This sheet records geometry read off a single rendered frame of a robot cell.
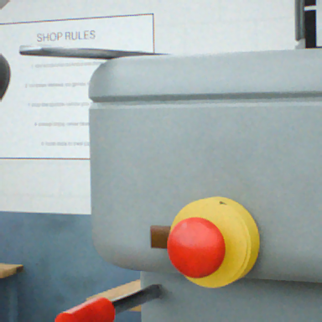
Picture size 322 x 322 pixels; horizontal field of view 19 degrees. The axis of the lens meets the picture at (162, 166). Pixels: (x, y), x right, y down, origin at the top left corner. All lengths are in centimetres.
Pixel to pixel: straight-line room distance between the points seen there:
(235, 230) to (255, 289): 13
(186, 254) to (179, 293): 17
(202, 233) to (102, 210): 12
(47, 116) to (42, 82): 21
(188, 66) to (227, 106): 4
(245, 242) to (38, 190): 546
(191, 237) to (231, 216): 3
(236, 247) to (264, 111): 9
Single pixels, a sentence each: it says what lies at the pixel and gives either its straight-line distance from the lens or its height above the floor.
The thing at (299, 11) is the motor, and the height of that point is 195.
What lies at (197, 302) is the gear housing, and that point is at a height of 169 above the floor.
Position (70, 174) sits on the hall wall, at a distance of 596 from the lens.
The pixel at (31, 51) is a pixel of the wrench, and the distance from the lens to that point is 69.
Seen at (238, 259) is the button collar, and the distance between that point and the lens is 66.
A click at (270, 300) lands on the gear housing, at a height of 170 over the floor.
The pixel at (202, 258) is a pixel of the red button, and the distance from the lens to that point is 63.
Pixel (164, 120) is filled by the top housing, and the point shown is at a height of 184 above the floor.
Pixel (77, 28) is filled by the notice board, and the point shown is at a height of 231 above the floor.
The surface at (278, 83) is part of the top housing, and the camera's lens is 66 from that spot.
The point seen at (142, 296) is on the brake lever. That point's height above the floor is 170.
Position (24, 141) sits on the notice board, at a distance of 613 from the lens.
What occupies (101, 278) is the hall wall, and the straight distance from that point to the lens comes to 592.
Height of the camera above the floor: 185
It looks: 4 degrees down
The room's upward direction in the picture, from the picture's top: 1 degrees counter-clockwise
